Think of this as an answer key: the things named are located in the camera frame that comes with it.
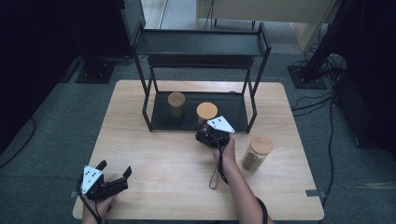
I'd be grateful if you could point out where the black metal two-tier rack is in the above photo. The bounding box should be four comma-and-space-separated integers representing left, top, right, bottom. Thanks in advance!
133, 21, 273, 134

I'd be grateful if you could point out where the person's right hand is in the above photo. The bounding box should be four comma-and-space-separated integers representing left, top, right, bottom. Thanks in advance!
212, 135, 237, 168

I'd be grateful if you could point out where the bundle of black floor cables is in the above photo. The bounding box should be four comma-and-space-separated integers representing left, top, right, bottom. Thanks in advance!
290, 46, 348, 209

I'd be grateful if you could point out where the short glass jar wooden lid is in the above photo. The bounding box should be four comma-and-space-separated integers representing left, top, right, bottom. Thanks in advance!
166, 91, 187, 119

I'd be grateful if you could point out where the person's left hand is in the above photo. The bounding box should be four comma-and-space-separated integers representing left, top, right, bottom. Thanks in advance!
80, 192, 119, 224

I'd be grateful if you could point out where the black floor cable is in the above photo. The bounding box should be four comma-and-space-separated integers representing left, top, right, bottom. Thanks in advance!
0, 117, 37, 170

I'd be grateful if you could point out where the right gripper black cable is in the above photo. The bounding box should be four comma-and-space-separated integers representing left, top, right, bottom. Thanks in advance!
208, 145, 269, 224

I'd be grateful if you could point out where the black stand with square base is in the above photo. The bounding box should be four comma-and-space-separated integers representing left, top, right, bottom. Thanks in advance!
74, 46, 117, 85

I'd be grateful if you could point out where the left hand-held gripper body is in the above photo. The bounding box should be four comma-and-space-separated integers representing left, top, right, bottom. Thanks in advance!
77, 165, 130, 202

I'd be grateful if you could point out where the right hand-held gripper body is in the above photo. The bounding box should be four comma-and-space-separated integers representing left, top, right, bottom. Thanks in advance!
194, 115, 236, 148

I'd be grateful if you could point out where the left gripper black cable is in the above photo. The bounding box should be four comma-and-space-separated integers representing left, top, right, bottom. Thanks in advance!
76, 182, 105, 224

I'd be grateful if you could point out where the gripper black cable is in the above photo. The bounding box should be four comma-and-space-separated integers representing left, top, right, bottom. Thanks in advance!
76, 182, 105, 224
208, 145, 269, 224

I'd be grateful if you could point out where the brown-filled glass jar wooden lid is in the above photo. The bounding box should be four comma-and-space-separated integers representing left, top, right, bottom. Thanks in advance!
195, 101, 219, 126

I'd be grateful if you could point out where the tall glass jar wooden lid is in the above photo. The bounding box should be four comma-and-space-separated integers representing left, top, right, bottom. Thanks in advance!
241, 133, 275, 173

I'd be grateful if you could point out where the black monitor panel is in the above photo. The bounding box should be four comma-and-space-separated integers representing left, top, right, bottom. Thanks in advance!
115, 0, 147, 48

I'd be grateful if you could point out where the black equipment box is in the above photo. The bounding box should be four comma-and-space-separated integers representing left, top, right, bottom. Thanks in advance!
332, 76, 376, 147

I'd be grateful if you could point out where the black stand with cluttered base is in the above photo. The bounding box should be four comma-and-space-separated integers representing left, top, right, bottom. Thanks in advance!
287, 0, 356, 91

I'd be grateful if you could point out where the beige cabinet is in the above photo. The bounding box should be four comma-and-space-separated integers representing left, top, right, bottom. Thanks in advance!
195, 0, 339, 53

